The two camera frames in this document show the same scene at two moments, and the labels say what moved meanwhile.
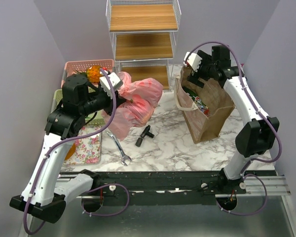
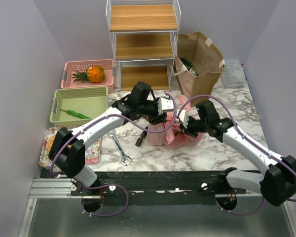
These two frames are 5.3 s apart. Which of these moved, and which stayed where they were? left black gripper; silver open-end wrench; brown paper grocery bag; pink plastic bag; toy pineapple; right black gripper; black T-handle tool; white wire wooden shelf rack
Moved: brown paper grocery bag; pink plastic bag; right black gripper; left black gripper
Stayed: silver open-end wrench; black T-handle tool; white wire wooden shelf rack; toy pineapple
